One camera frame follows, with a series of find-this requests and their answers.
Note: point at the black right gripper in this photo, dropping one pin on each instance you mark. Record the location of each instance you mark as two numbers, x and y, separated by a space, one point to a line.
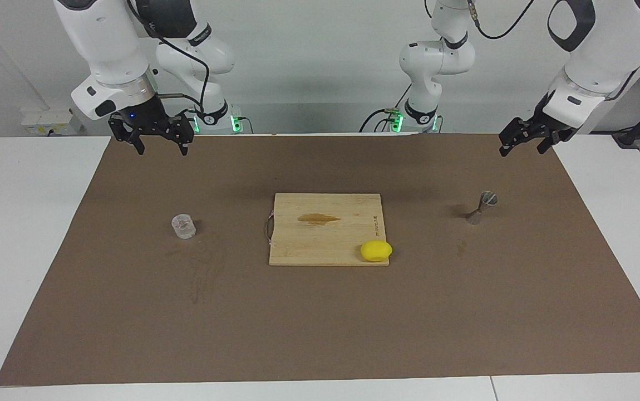
150 117

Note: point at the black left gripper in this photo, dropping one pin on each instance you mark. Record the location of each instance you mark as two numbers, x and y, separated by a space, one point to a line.
548 125

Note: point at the metal jigger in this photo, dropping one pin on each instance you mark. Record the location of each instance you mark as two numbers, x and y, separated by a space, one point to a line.
488 198

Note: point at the clear glass cup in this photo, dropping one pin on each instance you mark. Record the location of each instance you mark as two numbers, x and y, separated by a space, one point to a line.
183 226

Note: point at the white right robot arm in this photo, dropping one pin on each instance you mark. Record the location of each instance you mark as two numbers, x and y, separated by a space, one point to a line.
108 44

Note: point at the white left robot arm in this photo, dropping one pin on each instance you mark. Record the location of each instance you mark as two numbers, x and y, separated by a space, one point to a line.
604 50

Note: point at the wooden cutting board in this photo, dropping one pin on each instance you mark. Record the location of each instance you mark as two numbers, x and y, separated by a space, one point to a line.
320 239

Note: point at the yellow lemon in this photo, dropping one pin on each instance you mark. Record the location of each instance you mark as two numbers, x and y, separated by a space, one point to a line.
375 250

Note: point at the brown table mat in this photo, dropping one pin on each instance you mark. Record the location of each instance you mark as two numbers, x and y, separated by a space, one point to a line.
320 323

